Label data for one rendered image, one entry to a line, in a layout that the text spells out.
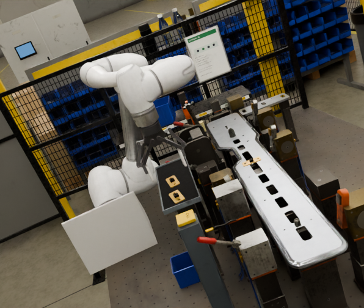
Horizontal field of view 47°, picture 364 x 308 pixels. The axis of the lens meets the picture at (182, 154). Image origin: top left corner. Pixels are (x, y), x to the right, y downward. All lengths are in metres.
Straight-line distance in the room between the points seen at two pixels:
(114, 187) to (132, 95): 0.85
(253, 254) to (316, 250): 0.18
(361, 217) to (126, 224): 1.11
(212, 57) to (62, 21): 6.08
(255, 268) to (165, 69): 0.72
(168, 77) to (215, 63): 1.33
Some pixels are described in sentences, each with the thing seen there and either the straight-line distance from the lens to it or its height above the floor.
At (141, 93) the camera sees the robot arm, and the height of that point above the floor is 1.53.
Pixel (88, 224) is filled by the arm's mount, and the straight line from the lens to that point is 2.03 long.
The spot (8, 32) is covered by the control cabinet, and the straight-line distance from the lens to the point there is 8.67.
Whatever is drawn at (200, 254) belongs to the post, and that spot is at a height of 1.03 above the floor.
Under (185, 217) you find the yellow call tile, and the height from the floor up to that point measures 1.16.
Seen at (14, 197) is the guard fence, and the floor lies 0.52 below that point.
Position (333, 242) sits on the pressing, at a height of 1.00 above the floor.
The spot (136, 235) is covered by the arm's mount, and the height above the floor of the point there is 0.79.
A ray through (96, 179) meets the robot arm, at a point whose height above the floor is 1.05.
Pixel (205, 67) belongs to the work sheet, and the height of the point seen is 1.23.
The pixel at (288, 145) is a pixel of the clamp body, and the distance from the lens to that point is 1.94.
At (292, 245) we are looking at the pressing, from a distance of 1.36.
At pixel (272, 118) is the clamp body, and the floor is 1.00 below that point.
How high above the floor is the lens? 1.87
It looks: 23 degrees down
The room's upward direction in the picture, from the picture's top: 22 degrees counter-clockwise
